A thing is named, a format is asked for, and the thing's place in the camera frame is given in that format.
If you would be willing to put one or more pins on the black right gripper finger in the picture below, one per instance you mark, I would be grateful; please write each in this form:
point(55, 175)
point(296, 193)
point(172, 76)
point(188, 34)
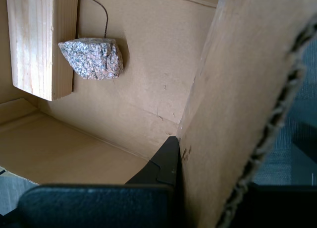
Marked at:
point(99, 208)
point(277, 208)

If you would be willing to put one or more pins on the speckled beige rock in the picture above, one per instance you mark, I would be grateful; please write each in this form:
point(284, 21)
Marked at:
point(94, 59)

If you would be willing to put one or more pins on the light wooden block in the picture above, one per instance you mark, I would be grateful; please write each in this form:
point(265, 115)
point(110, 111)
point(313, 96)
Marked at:
point(32, 44)

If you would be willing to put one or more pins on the brown cardboard box with flaps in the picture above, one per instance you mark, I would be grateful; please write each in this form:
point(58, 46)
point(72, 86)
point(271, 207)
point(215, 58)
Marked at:
point(235, 89)

